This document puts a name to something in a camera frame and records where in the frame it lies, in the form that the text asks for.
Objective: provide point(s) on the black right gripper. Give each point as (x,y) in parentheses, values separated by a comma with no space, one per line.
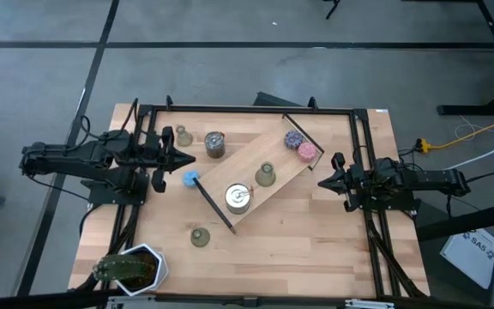
(356,182)

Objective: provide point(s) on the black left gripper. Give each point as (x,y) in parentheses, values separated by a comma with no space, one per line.
(161,154)

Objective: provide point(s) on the blue patterned candle holder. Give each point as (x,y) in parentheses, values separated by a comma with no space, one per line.
(190,178)

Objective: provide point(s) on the silver lidded tin candle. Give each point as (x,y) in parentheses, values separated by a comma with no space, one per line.
(215,146)
(237,197)

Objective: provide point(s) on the pink patterned candle holder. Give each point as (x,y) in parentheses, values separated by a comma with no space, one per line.
(307,152)

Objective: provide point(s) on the purple patterned candle holder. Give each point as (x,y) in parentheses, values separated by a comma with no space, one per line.
(293,139)

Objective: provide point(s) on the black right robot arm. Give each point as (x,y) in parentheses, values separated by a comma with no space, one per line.
(435,178)

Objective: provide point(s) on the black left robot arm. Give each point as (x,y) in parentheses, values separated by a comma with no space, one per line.
(67,159)

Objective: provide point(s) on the wooden shelf with black legs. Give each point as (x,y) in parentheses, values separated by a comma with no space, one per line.
(247,159)

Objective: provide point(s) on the black panel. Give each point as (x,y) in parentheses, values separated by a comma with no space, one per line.
(268,99)

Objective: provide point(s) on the white hexagonal plant pot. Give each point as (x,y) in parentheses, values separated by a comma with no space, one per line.
(163,268)

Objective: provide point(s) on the green cactus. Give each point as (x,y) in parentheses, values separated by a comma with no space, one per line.
(122,267)

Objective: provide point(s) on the black diagonal bar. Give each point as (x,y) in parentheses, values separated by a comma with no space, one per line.
(457,221)

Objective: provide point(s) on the white printed cardboard box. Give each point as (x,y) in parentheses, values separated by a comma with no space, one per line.
(470,253)

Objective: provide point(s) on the black stand leg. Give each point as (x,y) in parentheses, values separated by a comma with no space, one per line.
(332,10)

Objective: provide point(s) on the black horizontal beam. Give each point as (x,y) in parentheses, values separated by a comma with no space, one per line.
(58,299)

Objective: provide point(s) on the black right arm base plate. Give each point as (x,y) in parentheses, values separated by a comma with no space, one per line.
(401,205)

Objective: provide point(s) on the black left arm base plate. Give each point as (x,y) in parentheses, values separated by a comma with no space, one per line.
(101,198)

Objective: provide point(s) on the silver metal bracket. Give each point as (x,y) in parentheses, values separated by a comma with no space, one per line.
(369,304)

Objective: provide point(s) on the black table leg frame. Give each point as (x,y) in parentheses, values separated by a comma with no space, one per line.
(478,110)

